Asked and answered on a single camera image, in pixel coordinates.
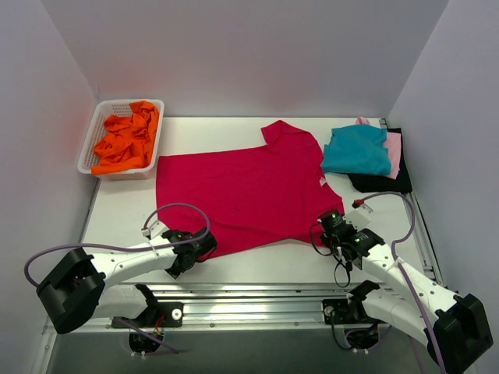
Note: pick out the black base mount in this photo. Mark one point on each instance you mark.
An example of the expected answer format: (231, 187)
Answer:
(349, 310)
(137, 305)

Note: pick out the aluminium rail frame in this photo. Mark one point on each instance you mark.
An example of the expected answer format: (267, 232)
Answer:
(246, 304)

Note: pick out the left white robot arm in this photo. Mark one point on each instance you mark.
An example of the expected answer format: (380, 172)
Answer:
(84, 286)

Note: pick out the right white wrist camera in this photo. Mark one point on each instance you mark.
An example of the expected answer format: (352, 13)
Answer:
(360, 216)

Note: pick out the folded black t-shirt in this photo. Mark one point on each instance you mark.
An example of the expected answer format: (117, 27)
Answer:
(375, 183)

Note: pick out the crimson red t-shirt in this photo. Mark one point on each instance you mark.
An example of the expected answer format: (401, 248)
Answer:
(252, 197)

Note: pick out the white plastic basket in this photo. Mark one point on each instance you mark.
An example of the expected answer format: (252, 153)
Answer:
(97, 131)

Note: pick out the folded pink t-shirt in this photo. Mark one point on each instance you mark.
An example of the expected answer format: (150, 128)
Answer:
(393, 150)

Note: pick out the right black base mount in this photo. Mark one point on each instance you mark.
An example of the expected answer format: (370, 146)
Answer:
(349, 310)

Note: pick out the crumpled orange t-shirt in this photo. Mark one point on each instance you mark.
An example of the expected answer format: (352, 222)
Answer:
(129, 143)

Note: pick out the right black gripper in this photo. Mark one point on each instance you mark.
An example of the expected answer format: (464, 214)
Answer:
(327, 224)

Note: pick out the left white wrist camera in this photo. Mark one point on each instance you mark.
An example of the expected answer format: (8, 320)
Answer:
(154, 229)

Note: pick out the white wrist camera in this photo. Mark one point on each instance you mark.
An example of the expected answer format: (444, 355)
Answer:
(154, 229)
(360, 216)

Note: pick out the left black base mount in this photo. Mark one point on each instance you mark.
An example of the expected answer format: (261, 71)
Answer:
(137, 305)

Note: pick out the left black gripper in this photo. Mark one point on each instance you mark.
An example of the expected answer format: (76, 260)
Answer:
(208, 241)

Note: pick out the folded teal t-shirt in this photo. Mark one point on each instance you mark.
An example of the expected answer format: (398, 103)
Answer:
(338, 153)

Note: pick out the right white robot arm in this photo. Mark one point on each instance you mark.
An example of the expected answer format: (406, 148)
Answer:
(454, 328)

